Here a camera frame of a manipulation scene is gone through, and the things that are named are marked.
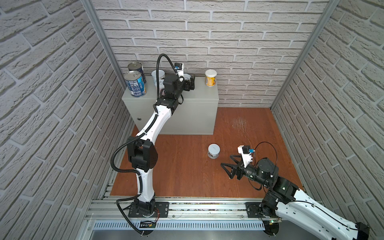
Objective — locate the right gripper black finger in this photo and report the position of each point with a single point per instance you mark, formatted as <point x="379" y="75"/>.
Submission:
<point x="230" y="169"/>
<point x="236" y="158"/>

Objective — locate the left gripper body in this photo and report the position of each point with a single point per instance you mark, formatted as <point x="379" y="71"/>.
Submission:
<point x="187" y="86"/>

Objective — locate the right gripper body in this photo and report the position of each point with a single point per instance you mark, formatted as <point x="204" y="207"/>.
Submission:
<point x="248" y="173"/>

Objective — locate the orange can with white lid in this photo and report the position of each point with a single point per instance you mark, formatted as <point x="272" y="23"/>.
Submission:
<point x="210" y="77"/>

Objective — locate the white can with date stamp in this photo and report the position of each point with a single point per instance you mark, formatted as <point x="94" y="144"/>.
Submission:
<point x="158" y="77"/>

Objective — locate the large blue can gold lid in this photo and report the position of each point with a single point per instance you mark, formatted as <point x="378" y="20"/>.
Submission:
<point x="135" y="83"/>

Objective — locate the tall dark blue can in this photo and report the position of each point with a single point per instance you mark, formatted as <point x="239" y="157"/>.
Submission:
<point x="137" y="66"/>

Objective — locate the white can with pull tab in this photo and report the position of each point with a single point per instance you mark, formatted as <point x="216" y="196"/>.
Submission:
<point x="161" y="87"/>

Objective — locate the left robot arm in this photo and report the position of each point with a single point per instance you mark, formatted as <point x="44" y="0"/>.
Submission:
<point x="141" y="149"/>

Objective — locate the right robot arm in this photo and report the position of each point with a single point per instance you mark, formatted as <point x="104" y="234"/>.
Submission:
<point x="286" y="200"/>

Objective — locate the grey metal cabinet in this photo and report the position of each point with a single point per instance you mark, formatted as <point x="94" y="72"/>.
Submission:
<point x="196" y="116"/>

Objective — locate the aluminium corner profile left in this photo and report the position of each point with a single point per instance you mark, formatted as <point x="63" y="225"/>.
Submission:
<point x="97" y="24"/>

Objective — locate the aluminium corner profile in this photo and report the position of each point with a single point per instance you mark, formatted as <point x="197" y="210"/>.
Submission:
<point x="97" y="24"/>
<point x="323" y="20"/>

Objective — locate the aluminium corner profile right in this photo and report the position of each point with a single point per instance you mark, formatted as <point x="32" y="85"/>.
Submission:
<point x="323" y="20"/>

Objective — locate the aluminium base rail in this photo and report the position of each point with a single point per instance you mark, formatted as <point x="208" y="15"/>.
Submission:
<point x="186" y="214"/>

